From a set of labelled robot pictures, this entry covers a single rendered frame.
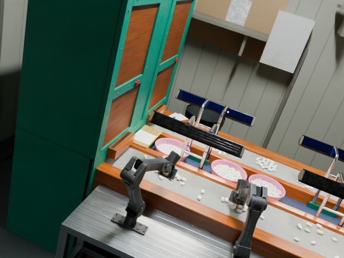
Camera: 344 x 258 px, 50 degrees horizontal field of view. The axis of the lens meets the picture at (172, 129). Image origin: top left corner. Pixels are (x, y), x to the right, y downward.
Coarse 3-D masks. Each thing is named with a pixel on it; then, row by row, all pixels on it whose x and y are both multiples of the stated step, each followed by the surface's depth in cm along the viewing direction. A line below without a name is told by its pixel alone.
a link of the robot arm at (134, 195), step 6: (126, 174) 176; (132, 174) 176; (126, 180) 176; (132, 180) 174; (126, 186) 182; (132, 186) 177; (138, 186) 183; (132, 192) 183; (138, 192) 187; (132, 198) 187; (138, 198) 189; (132, 204) 193; (138, 204) 192; (144, 204) 197; (138, 210) 194
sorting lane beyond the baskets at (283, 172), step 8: (160, 128) 300; (176, 136) 296; (184, 136) 300; (200, 144) 294; (216, 152) 290; (248, 152) 305; (240, 160) 288; (248, 160) 292; (256, 168) 283; (264, 168) 287; (280, 168) 294; (288, 168) 298; (280, 176) 282; (288, 176) 286; (296, 176) 290; (296, 184) 278; (304, 184) 281; (320, 192) 276; (336, 200) 273
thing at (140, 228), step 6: (114, 216) 202; (120, 216) 204; (126, 216) 197; (132, 216) 196; (114, 222) 199; (120, 222) 199; (126, 222) 198; (132, 222) 197; (138, 222) 203; (132, 228) 198; (138, 228) 199; (144, 228) 200; (144, 234) 197
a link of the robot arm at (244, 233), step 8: (256, 200) 183; (264, 200) 184; (248, 208) 186; (256, 208) 184; (248, 216) 185; (256, 216) 184; (248, 224) 184; (248, 232) 185; (240, 240) 186; (248, 240) 185; (240, 248) 185; (248, 248) 185; (240, 256) 187; (248, 256) 186
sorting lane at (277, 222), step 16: (112, 160) 240; (128, 160) 245; (144, 176) 234; (192, 176) 249; (176, 192) 227; (192, 192) 232; (208, 192) 236; (224, 192) 241; (224, 208) 226; (240, 208) 230; (272, 208) 240; (256, 224) 220; (272, 224) 224; (288, 224) 229; (304, 224) 234; (288, 240) 215; (304, 240) 219; (320, 240) 223
